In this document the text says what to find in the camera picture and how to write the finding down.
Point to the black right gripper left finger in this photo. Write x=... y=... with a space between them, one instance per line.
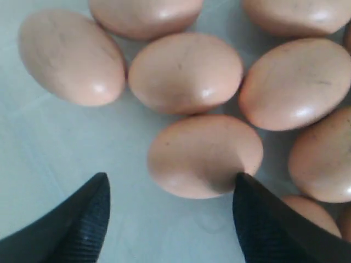
x=74 y=231

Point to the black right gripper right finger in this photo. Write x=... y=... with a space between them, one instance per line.
x=268 y=230

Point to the brown egg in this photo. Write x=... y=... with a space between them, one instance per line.
x=298 y=18
x=70 y=56
x=319 y=161
x=347 y=39
x=313 y=212
x=146 y=19
x=200 y=156
x=344 y=223
x=295 y=84
x=185 y=73

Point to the brown egg left side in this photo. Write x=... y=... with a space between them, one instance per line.
x=344 y=223

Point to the clear plastic drawer bin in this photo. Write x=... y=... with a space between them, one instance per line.
x=50 y=147

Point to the brown egg middle centre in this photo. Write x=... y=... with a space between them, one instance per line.
x=295 y=84

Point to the brown egg far right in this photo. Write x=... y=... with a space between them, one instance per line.
x=70 y=56

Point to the brown egg middle right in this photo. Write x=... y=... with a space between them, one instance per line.
x=185 y=73

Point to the brown egg middle left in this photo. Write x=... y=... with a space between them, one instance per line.
x=347 y=39

